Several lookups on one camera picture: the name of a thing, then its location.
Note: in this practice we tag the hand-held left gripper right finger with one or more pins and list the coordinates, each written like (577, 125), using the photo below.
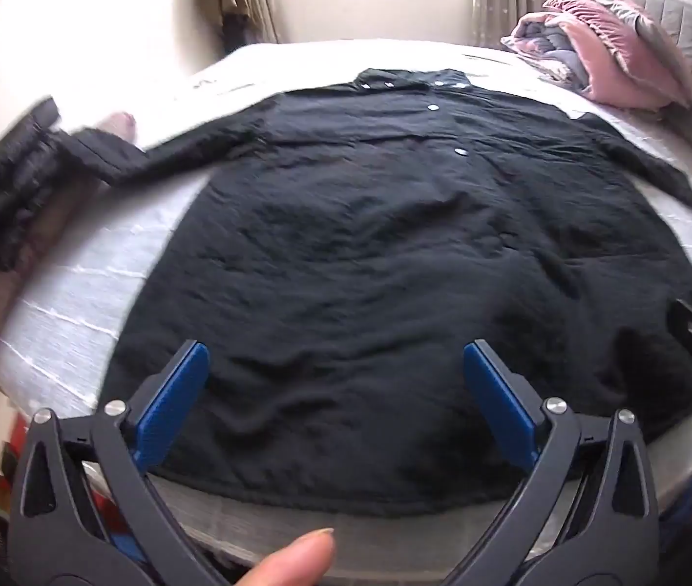
(498, 406)

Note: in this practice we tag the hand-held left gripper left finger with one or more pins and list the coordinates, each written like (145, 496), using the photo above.
(169, 406)

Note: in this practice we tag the black button shirt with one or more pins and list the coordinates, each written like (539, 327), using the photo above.
(370, 256)

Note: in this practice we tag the bed with grey bedspread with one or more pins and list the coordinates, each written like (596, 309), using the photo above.
(77, 293)

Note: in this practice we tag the folded pink grey blanket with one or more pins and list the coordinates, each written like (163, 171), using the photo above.
(614, 55)

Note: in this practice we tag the black padded jacket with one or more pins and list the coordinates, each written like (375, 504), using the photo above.
(10, 183)

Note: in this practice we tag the grey pillow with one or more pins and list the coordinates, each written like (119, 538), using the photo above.
(645, 18)

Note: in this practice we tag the folded pink quilt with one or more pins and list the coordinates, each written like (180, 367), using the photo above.
(541, 49)

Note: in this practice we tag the dark hanging cloth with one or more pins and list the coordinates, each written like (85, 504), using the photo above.
(234, 33)

